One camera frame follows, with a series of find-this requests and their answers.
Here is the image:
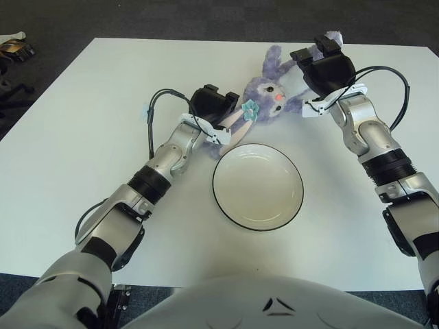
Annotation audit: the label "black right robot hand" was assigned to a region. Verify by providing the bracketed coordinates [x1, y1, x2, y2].
[289, 33, 368, 119]

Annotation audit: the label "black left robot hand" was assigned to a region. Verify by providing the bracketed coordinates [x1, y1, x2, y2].
[178, 84, 241, 145]

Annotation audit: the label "purple plush bunny doll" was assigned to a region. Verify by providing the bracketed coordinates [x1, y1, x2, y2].
[200, 31, 344, 160]

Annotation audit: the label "white plate with black rim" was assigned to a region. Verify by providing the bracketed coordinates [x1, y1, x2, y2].
[212, 143, 305, 233]

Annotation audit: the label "black office chair base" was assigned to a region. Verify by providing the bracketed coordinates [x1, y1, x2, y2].
[0, 80, 35, 103]

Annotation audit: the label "dark objects on floor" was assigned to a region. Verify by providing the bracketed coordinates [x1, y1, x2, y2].
[0, 39, 36, 62]

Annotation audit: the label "grey robot torso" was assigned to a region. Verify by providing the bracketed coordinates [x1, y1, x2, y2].
[123, 273, 426, 329]

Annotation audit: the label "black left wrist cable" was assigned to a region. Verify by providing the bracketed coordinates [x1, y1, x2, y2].
[146, 88, 220, 160]

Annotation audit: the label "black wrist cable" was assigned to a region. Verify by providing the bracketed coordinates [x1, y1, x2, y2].
[146, 88, 220, 160]
[322, 64, 411, 131]

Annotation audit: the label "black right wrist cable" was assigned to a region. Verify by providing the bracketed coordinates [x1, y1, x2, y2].
[322, 64, 411, 131]

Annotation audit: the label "black left elbow cable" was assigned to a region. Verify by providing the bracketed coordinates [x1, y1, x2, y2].
[74, 200, 107, 245]

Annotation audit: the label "black table frame bracket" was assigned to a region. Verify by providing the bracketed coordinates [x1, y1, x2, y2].
[111, 284, 132, 329]

